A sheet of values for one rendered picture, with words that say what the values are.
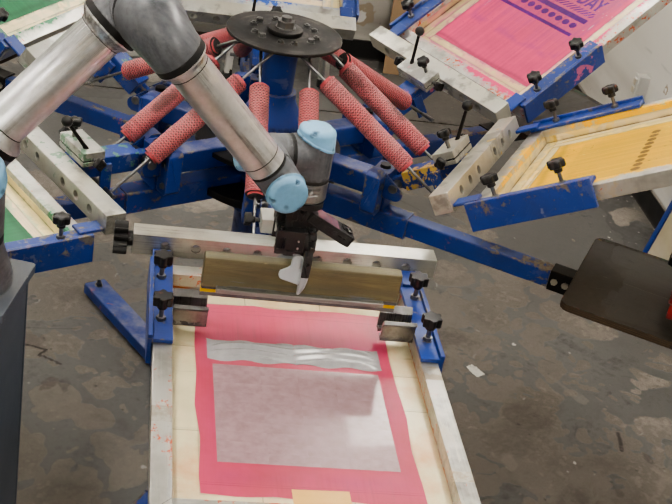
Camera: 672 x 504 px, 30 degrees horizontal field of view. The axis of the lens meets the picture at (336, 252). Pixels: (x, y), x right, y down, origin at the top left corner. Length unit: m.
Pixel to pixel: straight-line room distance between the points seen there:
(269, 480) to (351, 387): 0.35
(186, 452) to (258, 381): 0.27
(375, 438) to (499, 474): 1.60
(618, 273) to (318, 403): 1.04
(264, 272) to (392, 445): 0.44
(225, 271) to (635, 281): 1.14
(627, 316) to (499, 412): 1.28
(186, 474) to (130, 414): 1.68
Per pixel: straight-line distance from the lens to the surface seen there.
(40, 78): 2.22
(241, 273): 2.53
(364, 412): 2.47
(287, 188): 2.23
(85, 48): 2.20
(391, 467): 2.36
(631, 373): 4.67
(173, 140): 3.08
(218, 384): 2.48
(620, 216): 5.78
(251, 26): 3.24
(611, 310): 3.05
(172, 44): 2.08
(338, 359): 2.60
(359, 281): 2.56
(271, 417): 2.41
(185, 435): 2.34
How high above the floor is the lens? 2.42
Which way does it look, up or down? 29 degrees down
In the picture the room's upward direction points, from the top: 11 degrees clockwise
